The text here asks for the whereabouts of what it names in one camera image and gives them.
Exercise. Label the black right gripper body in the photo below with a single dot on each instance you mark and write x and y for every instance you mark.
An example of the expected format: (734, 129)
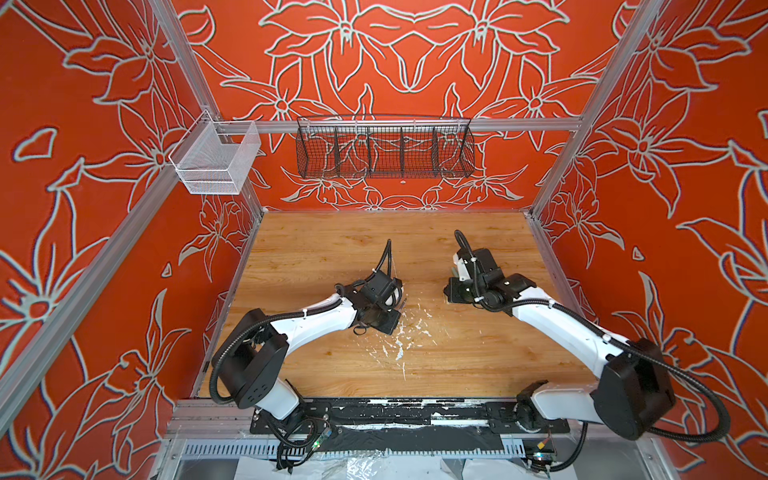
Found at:
(460, 291)

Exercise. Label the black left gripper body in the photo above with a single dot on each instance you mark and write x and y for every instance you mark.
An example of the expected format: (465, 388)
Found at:
(384, 319)

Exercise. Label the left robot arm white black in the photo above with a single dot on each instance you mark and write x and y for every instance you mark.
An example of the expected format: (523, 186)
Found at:
(245, 370)

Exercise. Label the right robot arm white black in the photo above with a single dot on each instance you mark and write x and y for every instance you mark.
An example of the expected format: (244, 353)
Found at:
(630, 393)

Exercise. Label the clear mesh bin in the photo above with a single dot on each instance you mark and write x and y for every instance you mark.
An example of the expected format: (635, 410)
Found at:
(215, 157)

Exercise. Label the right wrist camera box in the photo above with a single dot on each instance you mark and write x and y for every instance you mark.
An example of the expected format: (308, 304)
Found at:
(463, 268)

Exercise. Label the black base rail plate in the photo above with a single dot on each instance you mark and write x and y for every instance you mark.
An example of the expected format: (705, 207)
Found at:
(495, 414)

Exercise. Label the black wire basket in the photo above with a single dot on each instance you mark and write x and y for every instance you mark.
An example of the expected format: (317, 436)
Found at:
(366, 146)

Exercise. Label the white cable duct strip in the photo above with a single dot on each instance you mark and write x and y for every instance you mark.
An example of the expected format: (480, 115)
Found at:
(266, 449)

